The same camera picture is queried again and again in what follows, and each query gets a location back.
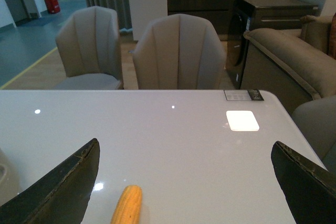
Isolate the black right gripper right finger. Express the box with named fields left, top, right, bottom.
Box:
left=271, top=141, right=335, bottom=223

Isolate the beige chair at table side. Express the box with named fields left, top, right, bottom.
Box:
left=291, top=96, right=335, bottom=173

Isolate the grey-brown fabric sofa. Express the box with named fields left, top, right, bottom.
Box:
left=240, top=15, right=335, bottom=113

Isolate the red fire cabinet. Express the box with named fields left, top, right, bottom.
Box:
left=44, top=0, right=60, bottom=14

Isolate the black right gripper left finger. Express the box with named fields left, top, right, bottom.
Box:
left=1, top=138, right=100, bottom=223

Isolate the left beige dining chair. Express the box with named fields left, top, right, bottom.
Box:
left=55, top=6, right=123, bottom=90

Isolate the beige electric cooking pot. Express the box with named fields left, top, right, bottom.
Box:
left=1, top=150, right=20, bottom=206

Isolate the yellow corn cob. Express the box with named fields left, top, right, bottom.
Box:
left=110, top=185, right=142, bottom=223

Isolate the black washing machine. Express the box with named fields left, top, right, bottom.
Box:
left=225, top=0, right=318, bottom=89

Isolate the label sticker on table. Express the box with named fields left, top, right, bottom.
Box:
left=224, top=89, right=264, bottom=101

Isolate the right beige dining chair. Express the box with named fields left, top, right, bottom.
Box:
left=133, top=14, right=226, bottom=90

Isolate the beige dining chair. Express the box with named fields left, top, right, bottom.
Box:
left=55, top=6, right=123, bottom=90
left=133, top=14, right=226, bottom=90

